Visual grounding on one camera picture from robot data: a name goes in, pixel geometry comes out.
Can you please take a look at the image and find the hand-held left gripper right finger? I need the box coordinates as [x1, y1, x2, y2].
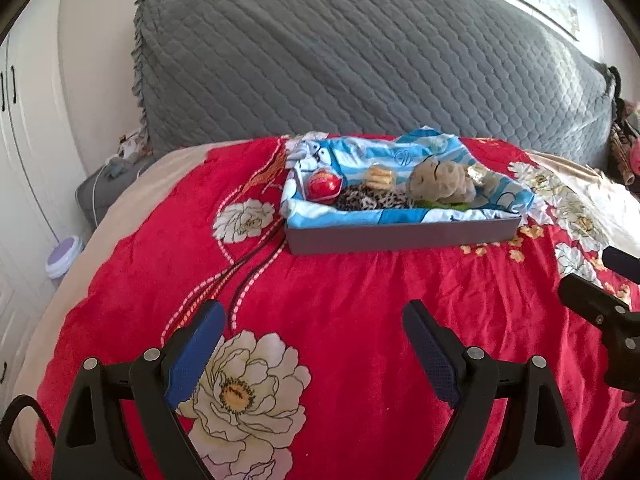
[402, 300, 581, 480]

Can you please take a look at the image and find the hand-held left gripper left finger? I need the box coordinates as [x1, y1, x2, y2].
[51, 300, 227, 480]

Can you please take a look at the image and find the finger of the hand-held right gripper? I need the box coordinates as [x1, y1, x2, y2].
[557, 274, 633, 328]
[601, 246, 640, 281]

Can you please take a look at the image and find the grey tray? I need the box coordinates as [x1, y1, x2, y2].
[284, 212, 522, 256]

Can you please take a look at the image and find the green fuzzy scrunchie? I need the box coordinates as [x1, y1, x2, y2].
[415, 199, 476, 211]

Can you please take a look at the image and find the leopard print scrunchie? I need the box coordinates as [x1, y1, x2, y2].
[334, 185, 416, 212]

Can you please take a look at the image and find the beige sheer scrunchie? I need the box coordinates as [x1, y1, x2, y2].
[407, 157, 478, 206]

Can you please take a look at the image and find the red blue toy egg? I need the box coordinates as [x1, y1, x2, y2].
[306, 169, 343, 205]

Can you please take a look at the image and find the pile of clothes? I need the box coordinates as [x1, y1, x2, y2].
[607, 65, 640, 188]

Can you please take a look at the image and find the red floral blanket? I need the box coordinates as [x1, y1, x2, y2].
[32, 135, 640, 480]

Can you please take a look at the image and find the purple white round container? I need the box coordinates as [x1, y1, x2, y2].
[46, 236, 85, 279]

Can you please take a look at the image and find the grey bedside stool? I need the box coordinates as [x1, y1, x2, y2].
[76, 157, 156, 226]

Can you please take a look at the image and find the blue cartoon cloth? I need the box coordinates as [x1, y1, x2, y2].
[281, 126, 536, 228]

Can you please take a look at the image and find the patterned small cloth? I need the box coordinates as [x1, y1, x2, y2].
[117, 130, 151, 158]

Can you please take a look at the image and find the white wardrobe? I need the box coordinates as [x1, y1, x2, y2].
[0, 0, 93, 401]

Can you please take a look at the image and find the grey quilted headboard cover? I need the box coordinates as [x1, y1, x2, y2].
[132, 0, 618, 171]

